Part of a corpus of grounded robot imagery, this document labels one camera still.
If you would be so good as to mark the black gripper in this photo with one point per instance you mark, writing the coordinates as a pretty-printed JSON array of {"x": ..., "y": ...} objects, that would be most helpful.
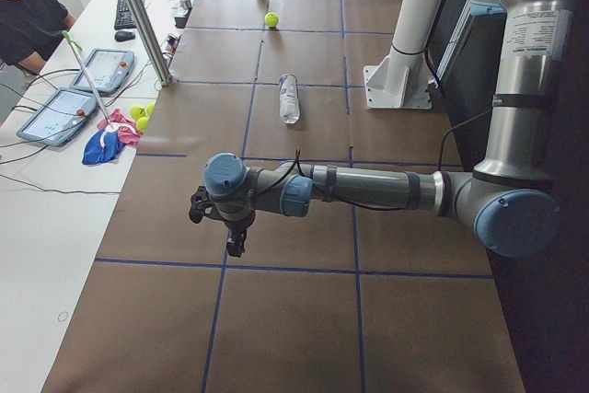
[{"x": 236, "y": 227}]

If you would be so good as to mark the clear tennis ball can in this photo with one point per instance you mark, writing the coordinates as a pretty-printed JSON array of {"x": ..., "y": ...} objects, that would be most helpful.
[{"x": 288, "y": 99}]

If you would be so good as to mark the yellow tennis ball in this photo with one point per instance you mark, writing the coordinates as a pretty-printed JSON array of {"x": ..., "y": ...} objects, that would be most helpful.
[{"x": 271, "y": 20}]

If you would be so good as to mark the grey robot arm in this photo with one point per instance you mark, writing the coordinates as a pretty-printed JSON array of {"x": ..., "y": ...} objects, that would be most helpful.
[{"x": 505, "y": 201}]

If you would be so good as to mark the spare tennis ball lower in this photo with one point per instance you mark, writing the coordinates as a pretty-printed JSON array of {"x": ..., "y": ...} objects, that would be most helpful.
[{"x": 142, "y": 123}]

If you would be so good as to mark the spare tennis ball left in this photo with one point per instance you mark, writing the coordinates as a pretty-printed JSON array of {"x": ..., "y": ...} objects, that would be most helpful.
[{"x": 137, "y": 112}]

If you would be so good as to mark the pink cloth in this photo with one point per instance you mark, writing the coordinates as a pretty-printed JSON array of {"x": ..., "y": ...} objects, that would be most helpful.
[{"x": 127, "y": 133}]

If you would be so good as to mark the blue cloth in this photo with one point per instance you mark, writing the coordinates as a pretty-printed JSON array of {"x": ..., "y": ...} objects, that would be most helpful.
[{"x": 102, "y": 148}]

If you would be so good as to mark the far teach pendant tablet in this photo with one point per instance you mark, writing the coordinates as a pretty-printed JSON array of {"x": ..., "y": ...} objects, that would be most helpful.
[{"x": 109, "y": 68}]

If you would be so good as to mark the teach pendant tablet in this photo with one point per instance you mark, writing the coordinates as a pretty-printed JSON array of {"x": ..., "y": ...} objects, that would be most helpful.
[
  {"x": 60, "y": 118},
  {"x": 109, "y": 68}
]

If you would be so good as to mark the near teach pendant tablet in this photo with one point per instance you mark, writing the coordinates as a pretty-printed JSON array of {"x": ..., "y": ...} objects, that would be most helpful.
[{"x": 60, "y": 118}]

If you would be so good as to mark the black computer mouse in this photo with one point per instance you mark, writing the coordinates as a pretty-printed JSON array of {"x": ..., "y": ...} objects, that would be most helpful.
[{"x": 124, "y": 35}]

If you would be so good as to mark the small metal cup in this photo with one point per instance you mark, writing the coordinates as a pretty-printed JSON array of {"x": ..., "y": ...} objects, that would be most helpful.
[{"x": 185, "y": 4}]

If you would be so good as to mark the black keyboard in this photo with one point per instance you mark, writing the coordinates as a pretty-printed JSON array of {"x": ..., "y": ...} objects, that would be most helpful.
[{"x": 123, "y": 16}]

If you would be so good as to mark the person in black shirt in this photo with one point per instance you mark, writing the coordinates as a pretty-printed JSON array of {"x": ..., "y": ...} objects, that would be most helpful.
[{"x": 31, "y": 30}]

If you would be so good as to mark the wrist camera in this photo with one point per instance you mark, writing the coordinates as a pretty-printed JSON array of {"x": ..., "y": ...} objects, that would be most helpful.
[{"x": 200, "y": 205}]

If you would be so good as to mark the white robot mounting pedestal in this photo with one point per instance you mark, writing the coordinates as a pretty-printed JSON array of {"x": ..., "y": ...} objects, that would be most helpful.
[{"x": 401, "y": 80}]

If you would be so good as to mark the aluminium frame post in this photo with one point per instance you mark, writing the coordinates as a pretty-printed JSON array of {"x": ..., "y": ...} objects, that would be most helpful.
[{"x": 150, "y": 42}]

